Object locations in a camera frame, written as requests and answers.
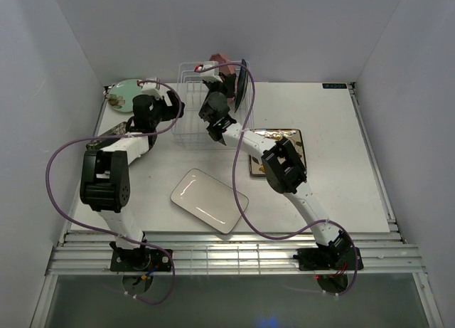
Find teal leaf-shaped plate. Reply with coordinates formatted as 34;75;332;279
234;59;249;112

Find pink polka dot plate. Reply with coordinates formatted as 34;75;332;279
210;53;237;104

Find cream floral square plate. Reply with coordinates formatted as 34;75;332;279
249;129;307;178

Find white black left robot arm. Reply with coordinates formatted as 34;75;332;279
80;90;184;271

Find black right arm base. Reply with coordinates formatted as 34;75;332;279
293;248;364;271

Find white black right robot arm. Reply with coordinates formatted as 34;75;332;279
199;75;361;270

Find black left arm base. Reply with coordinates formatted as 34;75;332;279
109;248;173;273

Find mint green round plate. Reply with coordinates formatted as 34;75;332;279
105;79;142;114

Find black floral square plate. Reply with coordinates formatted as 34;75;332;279
85;120;156;155

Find black logo label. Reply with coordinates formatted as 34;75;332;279
322;83;348;90

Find white rectangular plate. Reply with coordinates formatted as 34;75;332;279
171;169;249;234

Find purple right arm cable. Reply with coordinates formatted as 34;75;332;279
194;63;360;297

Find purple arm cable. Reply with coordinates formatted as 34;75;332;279
45;79;186;306
194;63;360;297

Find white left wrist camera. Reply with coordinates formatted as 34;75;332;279
136;78;164;99

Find white wire dish rack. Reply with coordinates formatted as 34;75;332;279
172;61;253;149

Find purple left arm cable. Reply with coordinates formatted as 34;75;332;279
45;79;186;306

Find aluminium rail frame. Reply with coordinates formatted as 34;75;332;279
48;230;426;275

